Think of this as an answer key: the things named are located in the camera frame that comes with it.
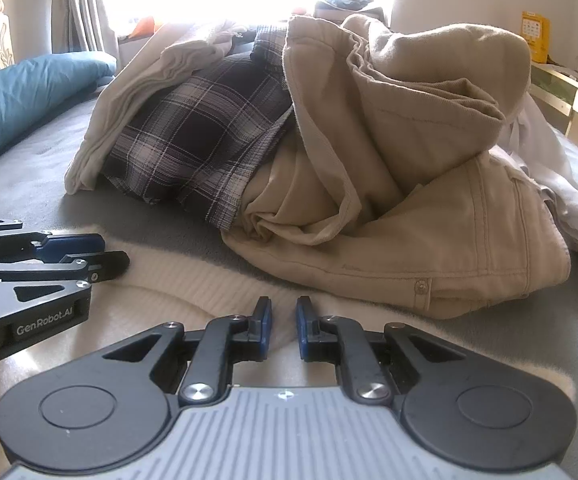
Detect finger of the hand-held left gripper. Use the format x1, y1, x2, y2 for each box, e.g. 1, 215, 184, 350
0, 250, 131, 330
0, 217, 106, 266

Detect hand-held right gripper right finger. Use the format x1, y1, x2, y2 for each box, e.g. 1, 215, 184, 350
295, 296, 468, 403

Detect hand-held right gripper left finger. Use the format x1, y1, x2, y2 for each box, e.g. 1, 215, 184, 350
103, 296, 274, 407

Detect cream knit sweater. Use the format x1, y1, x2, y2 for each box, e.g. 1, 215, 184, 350
0, 242, 578, 413

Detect dark plaid shirt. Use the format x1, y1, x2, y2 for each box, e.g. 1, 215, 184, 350
101, 24, 296, 232

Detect teal pillow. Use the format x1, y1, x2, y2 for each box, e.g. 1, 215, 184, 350
0, 52, 118, 180

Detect white folded garment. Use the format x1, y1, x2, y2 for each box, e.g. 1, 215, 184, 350
65, 20, 250, 197

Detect beige pants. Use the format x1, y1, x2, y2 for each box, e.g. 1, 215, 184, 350
220, 12, 573, 322

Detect orange windowsill item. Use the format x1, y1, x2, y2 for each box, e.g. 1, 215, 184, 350
130, 16, 158, 40

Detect grey curtain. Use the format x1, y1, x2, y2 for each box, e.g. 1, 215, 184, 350
50, 0, 120, 60

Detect light grey cloth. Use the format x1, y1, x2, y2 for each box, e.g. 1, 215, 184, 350
506, 95, 578, 269

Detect dark clutter on windowsill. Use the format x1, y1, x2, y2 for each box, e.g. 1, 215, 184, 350
314, 0, 388, 25

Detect yellow box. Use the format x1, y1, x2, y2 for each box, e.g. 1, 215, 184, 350
521, 10, 552, 64

